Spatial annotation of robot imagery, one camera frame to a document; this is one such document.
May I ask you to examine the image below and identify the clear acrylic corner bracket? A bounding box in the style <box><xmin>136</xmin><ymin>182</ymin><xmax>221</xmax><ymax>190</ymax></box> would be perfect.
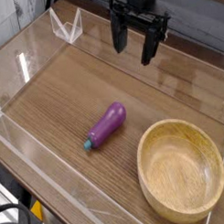
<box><xmin>49</xmin><ymin>9</ymin><xmax>82</xmax><ymax>44</ymax></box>

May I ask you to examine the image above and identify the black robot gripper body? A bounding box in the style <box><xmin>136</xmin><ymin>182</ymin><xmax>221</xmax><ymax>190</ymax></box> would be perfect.
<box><xmin>109</xmin><ymin>0</ymin><xmax>170</xmax><ymax>41</ymax></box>

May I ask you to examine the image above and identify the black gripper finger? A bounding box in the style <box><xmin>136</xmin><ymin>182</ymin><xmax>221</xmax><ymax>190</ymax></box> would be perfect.
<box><xmin>111</xmin><ymin>10</ymin><xmax>128</xmax><ymax>53</ymax></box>
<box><xmin>141</xmin><ymin>27</ymin><xmax>159</xmax><ymax>66</ymax></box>

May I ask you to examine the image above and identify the black device with yellow label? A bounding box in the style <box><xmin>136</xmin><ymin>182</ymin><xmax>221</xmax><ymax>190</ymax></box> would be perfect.
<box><xmin>0</xmin><ymin>199</ymin><xmax>53</xmax><ymax>224</ymax></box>

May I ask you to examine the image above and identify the black cable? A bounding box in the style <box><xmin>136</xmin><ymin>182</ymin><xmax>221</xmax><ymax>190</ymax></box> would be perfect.
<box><xmin>0</xmin><ymin>202</ymin><xmax>32</xmax><ymax>224</ymax></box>

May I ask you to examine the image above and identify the brown wooden bowl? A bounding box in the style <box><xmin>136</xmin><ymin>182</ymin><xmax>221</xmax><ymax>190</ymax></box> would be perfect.
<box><xmin>136</xmin><ymin>119</ymin><xmax>224</xmax><ymax>224</ymax></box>

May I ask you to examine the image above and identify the purple toy eggplant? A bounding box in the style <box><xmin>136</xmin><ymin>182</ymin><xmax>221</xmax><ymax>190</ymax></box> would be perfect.
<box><xmin>84</xmin><ymin>101</ymin><xmax>127</xmax><ymax>151</ymax></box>

